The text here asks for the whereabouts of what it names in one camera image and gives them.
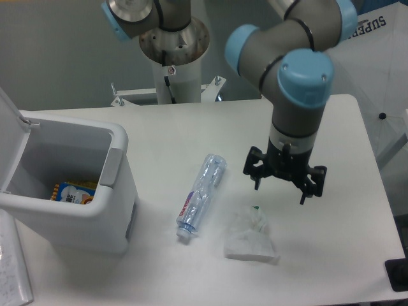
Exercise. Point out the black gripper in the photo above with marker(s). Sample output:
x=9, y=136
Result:
x=287, y=166

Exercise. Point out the white push-lid trash can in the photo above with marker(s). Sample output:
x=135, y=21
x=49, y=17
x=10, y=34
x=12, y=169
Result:
x=67, y=179

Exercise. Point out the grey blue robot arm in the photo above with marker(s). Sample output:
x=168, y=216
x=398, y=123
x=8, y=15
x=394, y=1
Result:
x=286, y=63

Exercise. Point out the crumpled white tissue wrapper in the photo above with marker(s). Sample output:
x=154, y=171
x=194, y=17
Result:
x=248, y=237

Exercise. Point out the crushed clear plastic bottle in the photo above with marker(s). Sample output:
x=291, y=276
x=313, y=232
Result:
x=200, y=196

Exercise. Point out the white Superior umbrella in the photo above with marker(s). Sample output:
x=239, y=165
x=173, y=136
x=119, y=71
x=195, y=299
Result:
x=371, y=65

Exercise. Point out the black device at table edge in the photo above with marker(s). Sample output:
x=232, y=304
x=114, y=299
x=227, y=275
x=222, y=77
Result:
x=397, y=273

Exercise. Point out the colourful snack package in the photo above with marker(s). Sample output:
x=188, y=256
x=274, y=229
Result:
x=77, y=192

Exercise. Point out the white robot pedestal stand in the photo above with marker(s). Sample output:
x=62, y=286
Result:
x=176, y=64

